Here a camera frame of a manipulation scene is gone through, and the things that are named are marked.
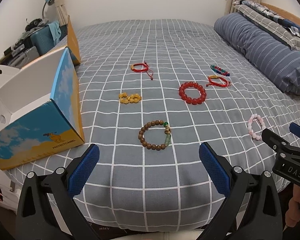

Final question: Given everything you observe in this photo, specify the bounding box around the patterned dark blue blanket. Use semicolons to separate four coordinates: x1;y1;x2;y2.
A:
233;0;300;38

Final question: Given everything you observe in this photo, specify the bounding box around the blue yellow cardboard box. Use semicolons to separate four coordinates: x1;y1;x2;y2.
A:
0;25;84;170

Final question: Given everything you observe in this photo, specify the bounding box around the pink bead bracelet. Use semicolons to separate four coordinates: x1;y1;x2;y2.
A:
247;113;267;142

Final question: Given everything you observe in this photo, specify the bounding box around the light blue cloth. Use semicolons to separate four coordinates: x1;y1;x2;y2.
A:
48;21;62;45

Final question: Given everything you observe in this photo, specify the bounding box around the beige curtain left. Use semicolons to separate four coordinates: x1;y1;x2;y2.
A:
54;0;68;26

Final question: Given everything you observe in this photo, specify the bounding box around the grey suitcase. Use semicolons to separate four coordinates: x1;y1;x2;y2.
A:
8;46;39;69

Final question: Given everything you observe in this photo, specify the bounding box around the teal suitcase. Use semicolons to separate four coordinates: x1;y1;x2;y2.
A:
30;26;55;56

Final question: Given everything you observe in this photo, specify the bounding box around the grey checked bed sheet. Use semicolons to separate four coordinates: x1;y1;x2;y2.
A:
5;18;300;233

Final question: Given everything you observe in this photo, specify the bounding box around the wooden headboard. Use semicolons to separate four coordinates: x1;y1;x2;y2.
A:
261;2;300;26

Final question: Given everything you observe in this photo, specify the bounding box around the red bead bracelet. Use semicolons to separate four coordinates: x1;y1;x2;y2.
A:
178;81;207;106

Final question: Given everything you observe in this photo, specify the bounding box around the yellow amber bead bracelet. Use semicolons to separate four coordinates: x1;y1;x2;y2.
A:
118;92;143;104

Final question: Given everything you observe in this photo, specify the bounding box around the red cord bracelet gold charm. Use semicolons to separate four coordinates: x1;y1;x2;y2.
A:
206;75;231;88

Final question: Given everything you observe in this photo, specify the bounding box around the multicolour glass bead bracelet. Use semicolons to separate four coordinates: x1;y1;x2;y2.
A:
210;64;231;78

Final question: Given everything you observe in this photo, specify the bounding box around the person's right hand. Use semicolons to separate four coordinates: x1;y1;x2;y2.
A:
285;185;300;228

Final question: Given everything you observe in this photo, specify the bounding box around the red cord bracelet left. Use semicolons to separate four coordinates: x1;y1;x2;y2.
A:
130;61;155;81

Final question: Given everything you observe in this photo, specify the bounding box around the blue striped rolled duvet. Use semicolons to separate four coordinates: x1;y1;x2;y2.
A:
214;13;300;95

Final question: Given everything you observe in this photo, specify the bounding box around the blue desk lamp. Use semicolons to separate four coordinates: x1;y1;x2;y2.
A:
42;0;55;19

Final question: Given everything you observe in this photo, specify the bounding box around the grey checked pillow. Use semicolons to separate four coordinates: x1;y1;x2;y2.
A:
235;5;300;51

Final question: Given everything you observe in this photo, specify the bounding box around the brown wooden bead bracelet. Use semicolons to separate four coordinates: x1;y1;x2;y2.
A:
138;120;172;151

